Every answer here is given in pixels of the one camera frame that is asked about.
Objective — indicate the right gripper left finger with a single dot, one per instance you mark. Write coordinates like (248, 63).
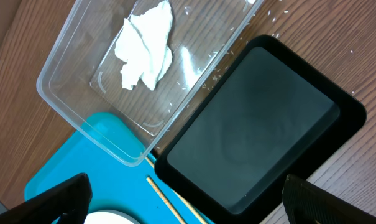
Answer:
(67, 202)

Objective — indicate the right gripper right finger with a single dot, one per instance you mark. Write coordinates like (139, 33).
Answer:
(307, 203)

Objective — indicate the large white plate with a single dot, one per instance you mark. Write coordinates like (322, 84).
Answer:
(109, 217)

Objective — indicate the wooden chopstick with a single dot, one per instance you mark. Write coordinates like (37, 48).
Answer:
(165, 200)
(194, 211)

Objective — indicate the white napkin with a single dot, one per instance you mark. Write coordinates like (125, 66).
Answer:
(143, 47)

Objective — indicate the teal plastic tray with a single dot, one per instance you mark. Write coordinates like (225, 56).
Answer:
(115, 186)

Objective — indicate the black plastic tray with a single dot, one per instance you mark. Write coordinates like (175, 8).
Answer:
(271, 115)

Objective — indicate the clear plastic bin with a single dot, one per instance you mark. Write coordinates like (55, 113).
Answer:
(81, 79)

